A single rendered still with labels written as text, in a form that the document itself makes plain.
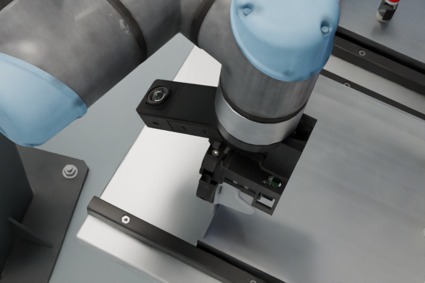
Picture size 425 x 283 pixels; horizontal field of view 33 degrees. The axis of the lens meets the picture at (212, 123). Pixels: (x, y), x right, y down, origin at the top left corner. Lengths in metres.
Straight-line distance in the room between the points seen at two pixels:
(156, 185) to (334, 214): 0.21
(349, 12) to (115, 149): 0.97
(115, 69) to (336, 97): 0.46
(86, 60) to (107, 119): 1.39
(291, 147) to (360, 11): 0.43
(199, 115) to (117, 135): 1.21
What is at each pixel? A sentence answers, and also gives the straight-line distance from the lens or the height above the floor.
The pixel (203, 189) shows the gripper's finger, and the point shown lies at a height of 1.01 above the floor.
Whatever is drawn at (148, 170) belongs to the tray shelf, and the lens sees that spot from 0.84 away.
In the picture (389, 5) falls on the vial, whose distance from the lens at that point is 0.98.
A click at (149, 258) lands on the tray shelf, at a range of 0.81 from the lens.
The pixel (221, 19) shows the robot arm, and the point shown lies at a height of 1.24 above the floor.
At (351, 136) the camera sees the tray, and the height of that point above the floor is 0.88.
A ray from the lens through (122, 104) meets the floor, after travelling 1.90.
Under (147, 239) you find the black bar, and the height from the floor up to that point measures 0.90.
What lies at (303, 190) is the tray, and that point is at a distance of 0.85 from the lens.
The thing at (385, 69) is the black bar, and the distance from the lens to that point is 0.94.
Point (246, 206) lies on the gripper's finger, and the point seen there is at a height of 0.96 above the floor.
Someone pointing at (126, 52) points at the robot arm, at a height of 1.23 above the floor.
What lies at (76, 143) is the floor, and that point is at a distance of 1.85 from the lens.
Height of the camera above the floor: 1.65
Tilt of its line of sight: 61 degrees down
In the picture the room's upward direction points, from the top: 10 degrees clockwise
